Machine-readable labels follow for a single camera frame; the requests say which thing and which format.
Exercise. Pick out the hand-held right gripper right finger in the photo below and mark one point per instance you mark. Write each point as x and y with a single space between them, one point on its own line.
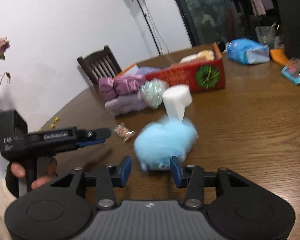
176 172

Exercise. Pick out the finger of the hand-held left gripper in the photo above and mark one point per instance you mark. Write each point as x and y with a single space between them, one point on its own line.
90 143
100 132

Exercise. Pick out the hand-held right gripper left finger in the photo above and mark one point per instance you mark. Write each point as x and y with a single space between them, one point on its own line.
126 171

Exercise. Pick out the small orange snack packet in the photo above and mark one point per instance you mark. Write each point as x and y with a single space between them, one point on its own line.
125 132

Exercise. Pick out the blue plush toy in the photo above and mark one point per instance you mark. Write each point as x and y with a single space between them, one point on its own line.
165 140

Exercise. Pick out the purple fabric pouch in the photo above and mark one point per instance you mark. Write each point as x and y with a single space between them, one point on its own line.
125 105

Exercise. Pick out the purple satin cloth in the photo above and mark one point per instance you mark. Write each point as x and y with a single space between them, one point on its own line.
120 85

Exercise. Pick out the white foam piece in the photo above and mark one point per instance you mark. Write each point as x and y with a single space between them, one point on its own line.
176 96

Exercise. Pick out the red cardboard box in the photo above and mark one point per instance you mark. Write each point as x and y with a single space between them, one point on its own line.
185 76

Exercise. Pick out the person's left forearm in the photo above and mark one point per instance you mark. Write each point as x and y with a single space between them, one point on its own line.
0 205

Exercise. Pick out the lavender soft cloth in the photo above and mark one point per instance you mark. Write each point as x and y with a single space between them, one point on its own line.
148 70

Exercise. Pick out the person's left hand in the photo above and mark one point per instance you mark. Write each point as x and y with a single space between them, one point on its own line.
17 171

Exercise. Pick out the cluster of yellow petals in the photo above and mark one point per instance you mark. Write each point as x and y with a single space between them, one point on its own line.
55 121

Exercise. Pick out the dark wooden chair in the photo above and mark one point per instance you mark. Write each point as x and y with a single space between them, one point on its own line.
100 65

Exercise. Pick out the dried pink rose bouquet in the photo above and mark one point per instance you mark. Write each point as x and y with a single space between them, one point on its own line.
1 43

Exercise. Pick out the blue tissue pack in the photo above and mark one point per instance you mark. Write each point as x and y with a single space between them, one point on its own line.
242 50

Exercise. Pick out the blue pink plastic packet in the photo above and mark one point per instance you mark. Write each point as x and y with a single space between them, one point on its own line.
293 72

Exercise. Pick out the orange card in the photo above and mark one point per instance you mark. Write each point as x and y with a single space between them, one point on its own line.
278 56

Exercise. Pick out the clear glass cup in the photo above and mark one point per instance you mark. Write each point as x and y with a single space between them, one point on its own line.
263 35

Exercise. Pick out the black framed sliding glass door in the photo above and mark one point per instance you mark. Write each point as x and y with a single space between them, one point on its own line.
202 5

